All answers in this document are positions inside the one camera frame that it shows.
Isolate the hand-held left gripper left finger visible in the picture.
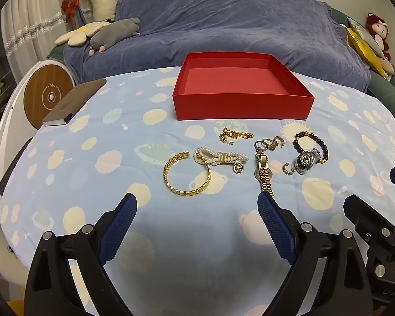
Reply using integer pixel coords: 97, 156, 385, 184
24, 192, 139, 316

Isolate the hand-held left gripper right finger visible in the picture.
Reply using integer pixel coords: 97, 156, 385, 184
257, 192, 372, 316

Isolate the gold wristwatch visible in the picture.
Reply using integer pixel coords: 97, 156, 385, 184
253, 151, 274, 198

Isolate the silver wristwatch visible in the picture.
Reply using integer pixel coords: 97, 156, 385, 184
294, 148, 321, 175

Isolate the gold bangle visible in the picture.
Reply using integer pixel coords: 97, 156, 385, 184
162, 151, 213, 197

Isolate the black bead bracelet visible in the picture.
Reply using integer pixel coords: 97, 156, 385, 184
292, 132, 329, 164

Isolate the pearl bracelet with charm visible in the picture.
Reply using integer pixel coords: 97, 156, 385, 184
193, 148, 250, 174

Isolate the gold chain bracelet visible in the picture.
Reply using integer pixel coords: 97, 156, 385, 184
219, 128, 255, 144

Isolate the red cardboard box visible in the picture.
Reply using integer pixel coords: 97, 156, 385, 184
172, 52, 314, 121

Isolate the blue planet print tablecloth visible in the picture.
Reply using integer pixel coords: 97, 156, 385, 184
0, 67, 395, 316

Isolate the green sofa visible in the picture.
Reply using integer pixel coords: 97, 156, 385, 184
329, 7, 395, 106

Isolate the yellow cushion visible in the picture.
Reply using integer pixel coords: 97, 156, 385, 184
344, 26, 388, 80

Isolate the red monkey plush toy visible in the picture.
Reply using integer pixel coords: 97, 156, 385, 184
365, 12, 392, 61

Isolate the silver cushion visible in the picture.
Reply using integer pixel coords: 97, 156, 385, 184
347, 16, 386, 59

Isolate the white machine with wooden disc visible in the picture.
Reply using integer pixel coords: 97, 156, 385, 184
0, 59, 76, 270

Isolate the grey plush toy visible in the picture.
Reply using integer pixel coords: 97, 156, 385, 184
89, 17, 141, 55

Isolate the flower plush toy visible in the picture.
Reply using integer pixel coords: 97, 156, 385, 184
55, 21, 111, 46

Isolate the blue sofa blanket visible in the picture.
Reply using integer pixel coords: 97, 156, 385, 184
63, 0, 371, 90

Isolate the white curtain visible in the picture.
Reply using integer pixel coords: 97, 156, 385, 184
0, 0, 86, 84

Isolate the red ribbon bow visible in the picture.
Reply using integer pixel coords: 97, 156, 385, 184
61, 0, 79, 24

